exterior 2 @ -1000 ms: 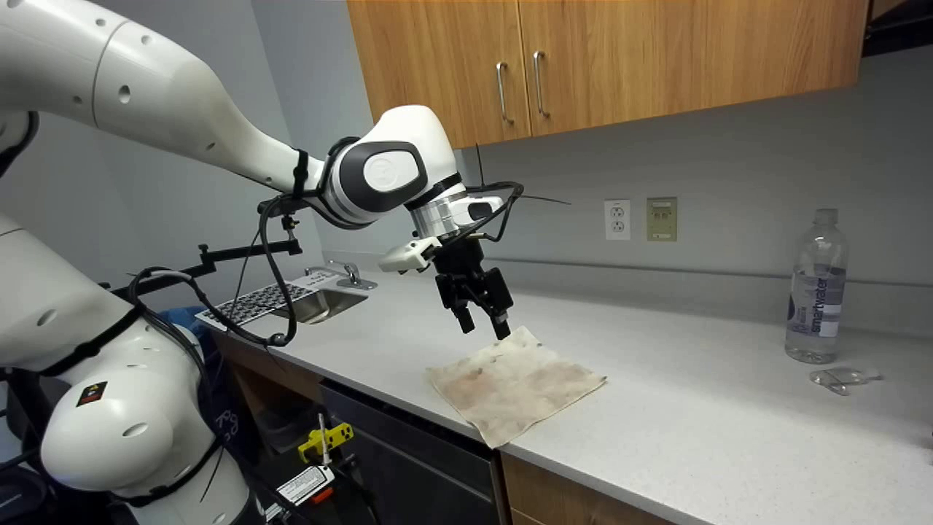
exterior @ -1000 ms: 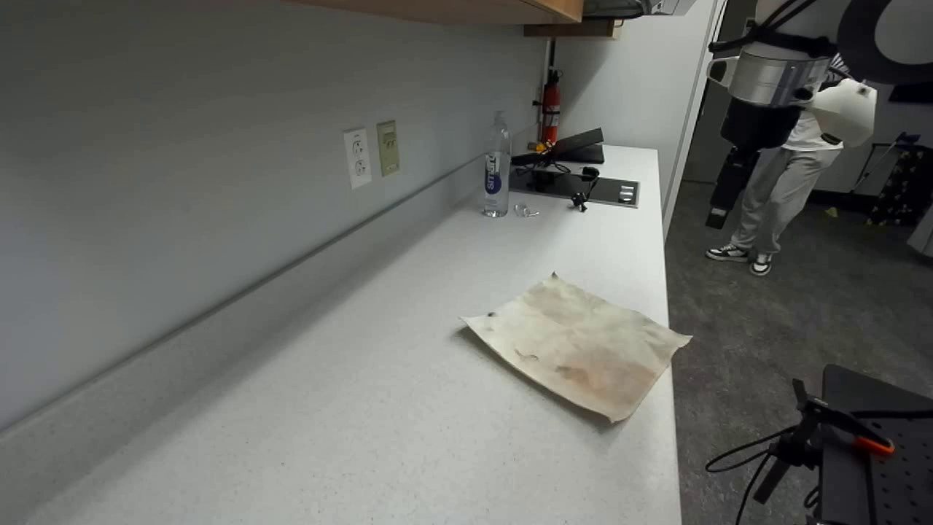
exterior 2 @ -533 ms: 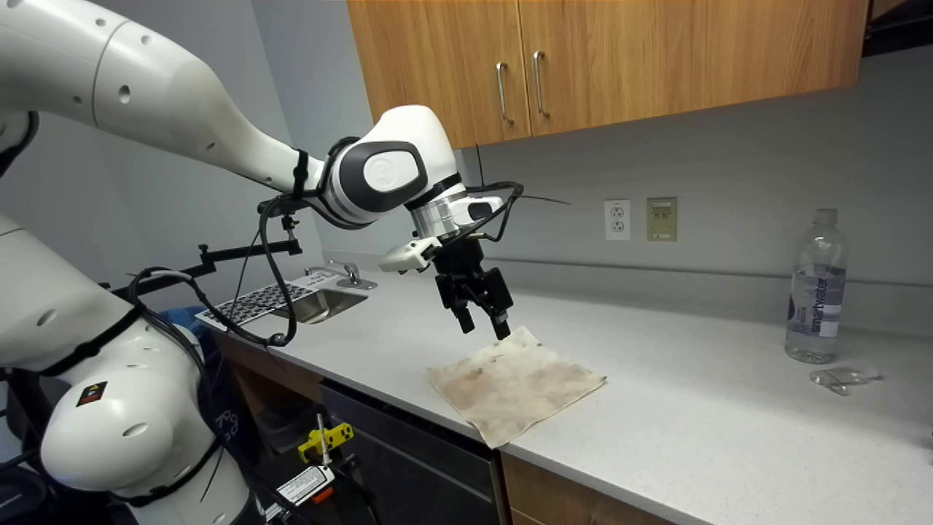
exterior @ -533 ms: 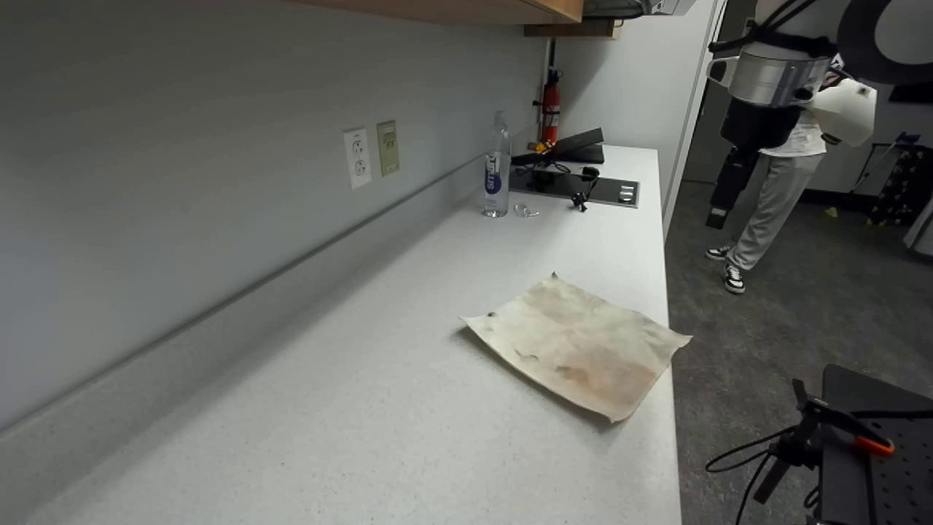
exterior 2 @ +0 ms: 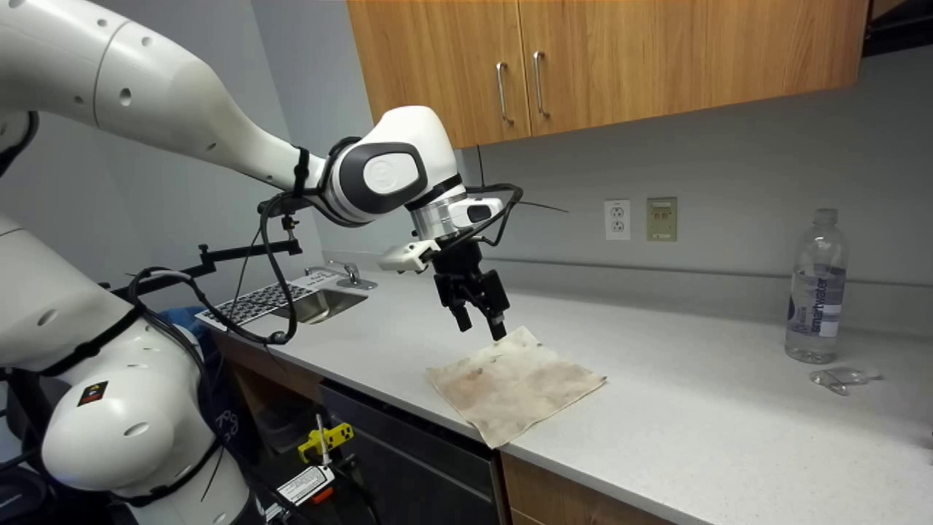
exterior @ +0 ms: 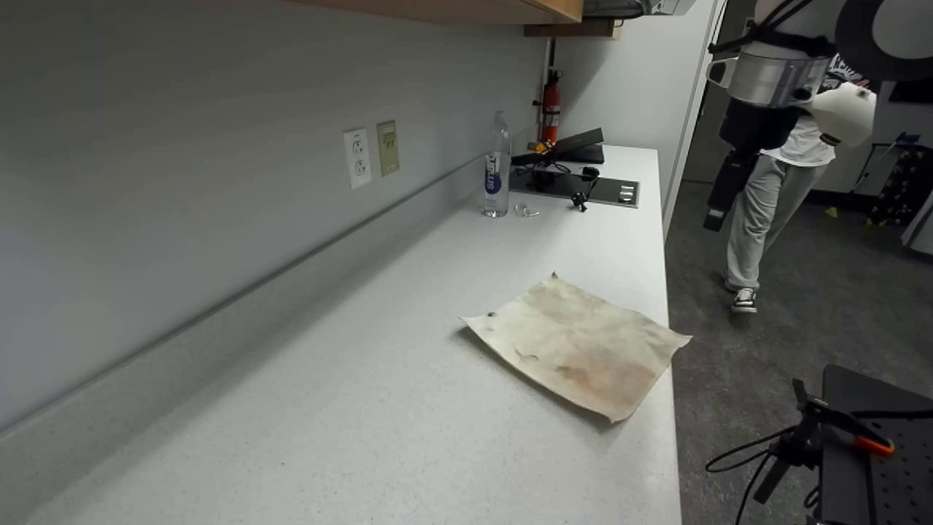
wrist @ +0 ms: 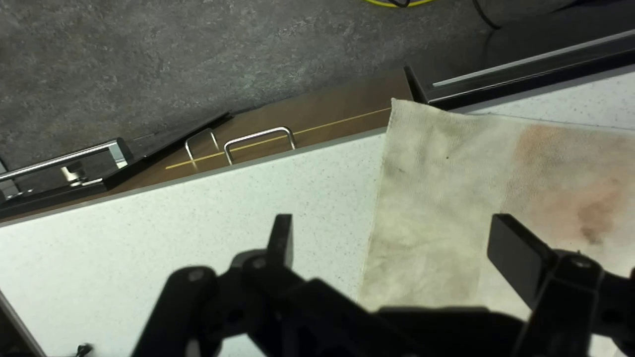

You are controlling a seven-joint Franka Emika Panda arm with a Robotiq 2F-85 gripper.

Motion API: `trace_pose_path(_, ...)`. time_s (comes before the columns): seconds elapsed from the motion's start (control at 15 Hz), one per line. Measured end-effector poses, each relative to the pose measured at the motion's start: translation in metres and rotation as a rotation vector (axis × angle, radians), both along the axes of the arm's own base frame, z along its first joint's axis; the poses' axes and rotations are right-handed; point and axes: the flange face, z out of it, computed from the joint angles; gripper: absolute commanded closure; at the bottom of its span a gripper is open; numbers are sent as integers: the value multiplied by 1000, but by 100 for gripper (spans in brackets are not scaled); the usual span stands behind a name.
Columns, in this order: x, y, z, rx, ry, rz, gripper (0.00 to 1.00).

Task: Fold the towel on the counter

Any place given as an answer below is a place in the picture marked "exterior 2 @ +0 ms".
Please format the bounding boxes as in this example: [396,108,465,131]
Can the beige wall switch plate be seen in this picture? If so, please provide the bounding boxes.
[644,196,681,245]

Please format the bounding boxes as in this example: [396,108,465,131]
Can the metal faucet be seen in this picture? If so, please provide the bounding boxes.
[302,255,380,290]

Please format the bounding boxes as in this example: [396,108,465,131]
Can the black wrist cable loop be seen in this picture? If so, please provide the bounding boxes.
[456,180,529,251]

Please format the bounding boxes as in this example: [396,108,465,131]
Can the steel sink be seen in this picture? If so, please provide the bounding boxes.
[199,274,370,333]

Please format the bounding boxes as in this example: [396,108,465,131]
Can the clear plastic water bottle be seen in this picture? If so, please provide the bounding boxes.
[781,204,853,368]

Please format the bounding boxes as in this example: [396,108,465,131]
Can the long black arm cable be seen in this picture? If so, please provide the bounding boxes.
[112,142,338,349]

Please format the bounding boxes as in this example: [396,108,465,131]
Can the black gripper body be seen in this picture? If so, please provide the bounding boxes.
[433,236,513,315]

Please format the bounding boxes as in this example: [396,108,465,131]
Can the metal wall cabinet handle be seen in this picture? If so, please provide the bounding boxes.
[494,57,517,129]
[529,48,555,124]

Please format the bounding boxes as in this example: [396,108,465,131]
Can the yellow clamp tool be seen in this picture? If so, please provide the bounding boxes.
[296,417,358,467]

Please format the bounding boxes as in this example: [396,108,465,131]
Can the stained beige towel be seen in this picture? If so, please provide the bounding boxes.
[423,324,609,452]

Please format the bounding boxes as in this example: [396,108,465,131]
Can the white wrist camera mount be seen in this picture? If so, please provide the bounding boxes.
[380,234,443,276]

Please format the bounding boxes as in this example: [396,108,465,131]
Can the black dishwasher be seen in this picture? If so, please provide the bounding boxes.
[315,375,509,525]

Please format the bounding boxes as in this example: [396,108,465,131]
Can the wooden base cabinet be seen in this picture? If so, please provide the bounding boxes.
[498,449,673,525]

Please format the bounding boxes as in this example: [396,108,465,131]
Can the white wall outlet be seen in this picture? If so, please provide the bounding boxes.
[602,199,632,245]

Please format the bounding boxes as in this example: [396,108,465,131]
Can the wooden wall cabinet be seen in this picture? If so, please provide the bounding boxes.
[345,0,872,161]

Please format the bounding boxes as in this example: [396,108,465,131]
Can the white box with red part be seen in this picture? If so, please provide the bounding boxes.
[272,464,338,514]

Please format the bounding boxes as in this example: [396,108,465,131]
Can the black camera on jointed mount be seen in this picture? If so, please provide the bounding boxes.
[125,190,307,295]

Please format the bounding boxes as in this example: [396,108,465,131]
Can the clear plastic wrapper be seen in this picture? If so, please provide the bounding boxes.
[812,360,886,400]

